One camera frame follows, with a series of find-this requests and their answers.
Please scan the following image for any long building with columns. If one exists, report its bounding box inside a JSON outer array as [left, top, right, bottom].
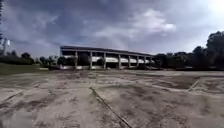
[[59, 45, 156, 71]]

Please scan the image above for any weathered grey concrete pavement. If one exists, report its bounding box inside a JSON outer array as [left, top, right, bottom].
[[0, 69, 224, 128]]

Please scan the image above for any row of dark trees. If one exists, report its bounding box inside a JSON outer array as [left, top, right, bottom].
[[151, 30, 224, 72]]

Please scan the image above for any grass field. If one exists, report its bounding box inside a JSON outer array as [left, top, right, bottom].
[[0, 63, 49, 76]]

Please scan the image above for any row of low trees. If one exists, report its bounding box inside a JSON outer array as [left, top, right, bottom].
[[0, 49, 59, 67]]

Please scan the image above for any white tower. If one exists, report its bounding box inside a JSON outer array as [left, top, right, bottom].
[[3, 38, 11, 56]]

